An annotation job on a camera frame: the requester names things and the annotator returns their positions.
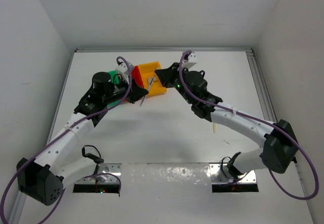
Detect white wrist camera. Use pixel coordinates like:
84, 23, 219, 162
116, 62, 135, 83
183, 53, 198, 64

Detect yellow plastic bin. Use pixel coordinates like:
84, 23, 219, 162
138, 61, 167, 97

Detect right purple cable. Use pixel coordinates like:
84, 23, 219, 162
178, 50, 319, 201

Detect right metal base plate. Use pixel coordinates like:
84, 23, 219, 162
209, 163, 257, 185

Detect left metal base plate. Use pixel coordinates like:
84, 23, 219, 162
75, 163, 122, 184

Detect purple cable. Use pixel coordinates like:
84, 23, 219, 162
178, 50, 319, 201
0, 56, 134, 223

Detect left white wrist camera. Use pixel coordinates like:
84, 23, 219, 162
116, 62, 135, 83

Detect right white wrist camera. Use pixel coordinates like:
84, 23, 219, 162
183, 53, 198, 64

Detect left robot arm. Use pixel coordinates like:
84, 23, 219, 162
17, 72, 148, 206

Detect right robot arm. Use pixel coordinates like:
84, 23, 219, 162
155, 62, 298, 179

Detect yellow highlighter pen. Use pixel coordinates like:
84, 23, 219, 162
213, 123, 217, 134

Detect red plastic bin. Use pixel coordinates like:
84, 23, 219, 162
132, 66, 144, 88

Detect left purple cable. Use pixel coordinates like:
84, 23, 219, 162
0, 56, 134, 223

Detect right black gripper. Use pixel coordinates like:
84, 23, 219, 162
156, 62, 194, 104

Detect metal base plate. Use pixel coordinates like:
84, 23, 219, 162
209, 163, 257, 185
75, 163, 122, 184

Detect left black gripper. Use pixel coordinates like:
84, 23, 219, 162
102, 74, 148, 104

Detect green plastic bin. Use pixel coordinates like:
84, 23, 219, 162
107, 70, 122, 108

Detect blue pen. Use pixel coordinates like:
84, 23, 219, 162
139, 76, 155, 107

